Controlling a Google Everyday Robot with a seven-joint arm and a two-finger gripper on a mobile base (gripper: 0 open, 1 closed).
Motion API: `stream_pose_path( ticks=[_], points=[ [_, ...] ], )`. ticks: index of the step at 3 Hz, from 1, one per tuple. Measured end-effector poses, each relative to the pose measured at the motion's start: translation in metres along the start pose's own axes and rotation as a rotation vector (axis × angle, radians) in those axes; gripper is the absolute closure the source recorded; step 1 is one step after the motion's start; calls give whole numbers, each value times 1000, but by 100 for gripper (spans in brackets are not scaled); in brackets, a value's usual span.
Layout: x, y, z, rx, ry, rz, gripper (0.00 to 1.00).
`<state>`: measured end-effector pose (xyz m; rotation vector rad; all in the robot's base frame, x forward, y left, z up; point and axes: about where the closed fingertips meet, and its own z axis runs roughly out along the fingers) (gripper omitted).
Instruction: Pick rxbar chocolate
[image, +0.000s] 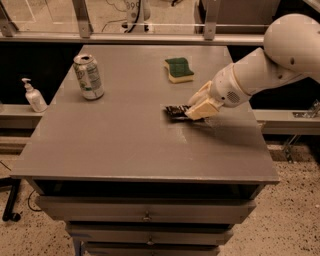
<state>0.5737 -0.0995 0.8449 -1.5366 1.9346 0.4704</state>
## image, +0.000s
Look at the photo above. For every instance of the top grey drawer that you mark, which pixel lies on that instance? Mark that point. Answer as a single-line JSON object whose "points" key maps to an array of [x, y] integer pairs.
{"points": [[146, 210]]}

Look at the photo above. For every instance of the grey drawer cabinet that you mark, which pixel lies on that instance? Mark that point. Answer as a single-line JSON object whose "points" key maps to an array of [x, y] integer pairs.
{"points": [[123, 145]]}

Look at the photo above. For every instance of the black rxbar chocolate bar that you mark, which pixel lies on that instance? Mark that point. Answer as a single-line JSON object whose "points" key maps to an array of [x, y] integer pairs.
{"points": [[178, 113]]}

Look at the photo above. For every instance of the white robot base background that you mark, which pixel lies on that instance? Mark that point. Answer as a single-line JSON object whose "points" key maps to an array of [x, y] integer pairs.
{"points": [[137, 13]]}

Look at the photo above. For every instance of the metal window railing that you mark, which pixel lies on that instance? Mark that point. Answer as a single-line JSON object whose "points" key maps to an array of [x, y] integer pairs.
{"points": [[194, 22]]}

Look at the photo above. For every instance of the middle grey drawer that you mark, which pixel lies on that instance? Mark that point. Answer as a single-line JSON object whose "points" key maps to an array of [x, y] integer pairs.
{"points": [[153, 234]]}

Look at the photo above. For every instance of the white pump soap bottle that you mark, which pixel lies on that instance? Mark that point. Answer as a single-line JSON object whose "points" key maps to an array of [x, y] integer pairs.
{"points": [[34, 97]]}

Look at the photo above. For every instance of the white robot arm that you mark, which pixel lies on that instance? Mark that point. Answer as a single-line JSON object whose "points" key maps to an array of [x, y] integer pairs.
{"points": [[290, 52]]}

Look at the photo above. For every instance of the green white soda can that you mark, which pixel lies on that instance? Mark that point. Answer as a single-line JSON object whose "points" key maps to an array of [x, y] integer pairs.
{"points": [[87, 73]]}

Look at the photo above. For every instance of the bottom grey drawer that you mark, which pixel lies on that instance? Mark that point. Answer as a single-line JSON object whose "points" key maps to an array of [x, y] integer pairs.
{"points": [[108, 249]]}

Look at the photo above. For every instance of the grey drawer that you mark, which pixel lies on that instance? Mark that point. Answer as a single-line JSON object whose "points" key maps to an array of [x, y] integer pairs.
{"points": [[153, 234], [146, 210], [108, 249]]}

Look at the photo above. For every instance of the black stand leg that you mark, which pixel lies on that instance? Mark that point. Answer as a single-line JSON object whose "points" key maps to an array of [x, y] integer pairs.
{"points": [[13, 186]]}

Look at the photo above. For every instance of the green yellow sponge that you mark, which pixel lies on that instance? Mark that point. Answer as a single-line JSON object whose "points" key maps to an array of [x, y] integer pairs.
{"points": [[178, 70]]}

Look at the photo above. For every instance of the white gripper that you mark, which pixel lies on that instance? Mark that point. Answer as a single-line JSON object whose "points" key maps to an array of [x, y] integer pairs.
{"points": [[225, 87]]}

